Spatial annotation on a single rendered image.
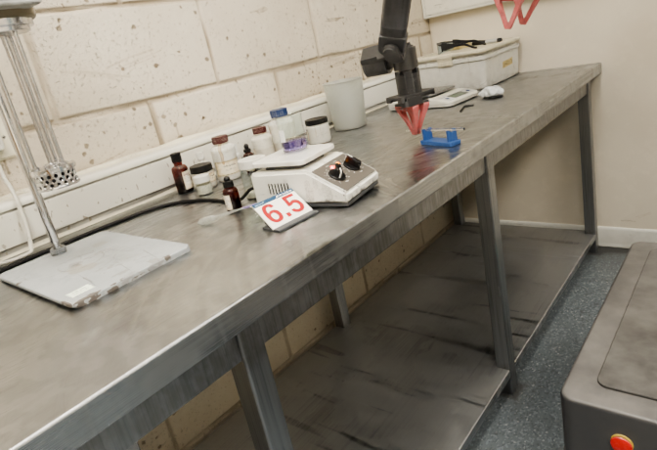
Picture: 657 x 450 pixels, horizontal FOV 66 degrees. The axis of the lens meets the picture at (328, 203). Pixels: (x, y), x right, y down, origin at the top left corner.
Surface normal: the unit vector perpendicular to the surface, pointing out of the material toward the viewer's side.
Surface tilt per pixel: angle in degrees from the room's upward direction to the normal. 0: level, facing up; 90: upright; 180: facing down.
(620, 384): 0
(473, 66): 93
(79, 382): 0
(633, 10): 90
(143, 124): 90
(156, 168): 90
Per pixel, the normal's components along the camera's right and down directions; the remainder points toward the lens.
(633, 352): -0.20, -0.93
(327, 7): 0.76, 0.04
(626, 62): -0.62, 0.35
